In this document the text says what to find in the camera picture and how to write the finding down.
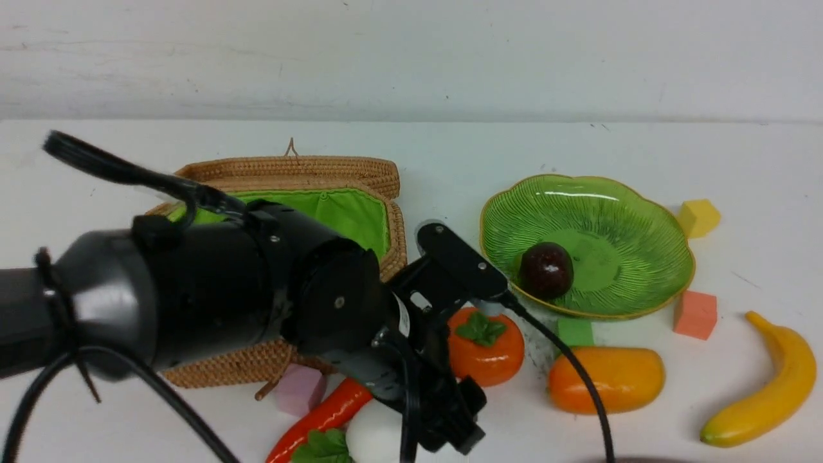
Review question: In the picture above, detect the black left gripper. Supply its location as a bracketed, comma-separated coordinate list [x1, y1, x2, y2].
[321, 257, 487, 456]

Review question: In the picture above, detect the white toy radish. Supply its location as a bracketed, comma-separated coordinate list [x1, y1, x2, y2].
[291, 401, 402, 462]

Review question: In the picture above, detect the orange toy carrot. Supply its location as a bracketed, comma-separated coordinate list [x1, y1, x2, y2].
[266, 378, 372, 462]

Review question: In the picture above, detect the purple toy mangosteen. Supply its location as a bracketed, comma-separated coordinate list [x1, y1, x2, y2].
[518, 241, 574, 301]

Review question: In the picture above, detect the yellow toy banana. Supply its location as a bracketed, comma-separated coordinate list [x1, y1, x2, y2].
[700, 311, 817, 448]

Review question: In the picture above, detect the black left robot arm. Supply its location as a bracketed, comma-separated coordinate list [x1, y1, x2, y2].
[2, 201, 486, 462]

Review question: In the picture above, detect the orange toy persimmon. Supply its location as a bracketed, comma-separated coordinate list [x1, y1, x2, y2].
[449, 307, 525, 388]

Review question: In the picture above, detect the pink foam cube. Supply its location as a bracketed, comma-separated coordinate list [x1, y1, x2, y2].
[273, 364, 327, 418]

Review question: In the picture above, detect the green foam cube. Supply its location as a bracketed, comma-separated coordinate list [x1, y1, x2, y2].
[556, 318, 595, 348]

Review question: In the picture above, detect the woven rattan basket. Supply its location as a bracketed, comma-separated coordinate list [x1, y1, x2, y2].
[163, 181, 408, 388]

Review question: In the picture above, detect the orange toy mango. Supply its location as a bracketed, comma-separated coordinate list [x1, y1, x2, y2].
[547, 346, 666, 415]

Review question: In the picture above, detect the green glass leaf plate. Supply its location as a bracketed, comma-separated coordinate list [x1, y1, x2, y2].
[479, 174, 696, 320]

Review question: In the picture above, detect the woven rattan basket lid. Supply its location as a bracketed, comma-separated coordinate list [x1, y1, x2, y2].
[176, 143, 401, 199]

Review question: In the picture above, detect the orange foam cube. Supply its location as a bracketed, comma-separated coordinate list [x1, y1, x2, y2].
[673, 291, 718, 341]

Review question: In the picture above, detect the yellow foam cube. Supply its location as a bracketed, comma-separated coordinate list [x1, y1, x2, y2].
[677, 199, 722, 239]

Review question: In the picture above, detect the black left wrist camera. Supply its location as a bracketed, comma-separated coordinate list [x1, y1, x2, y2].
[415, 221, 509, 302]

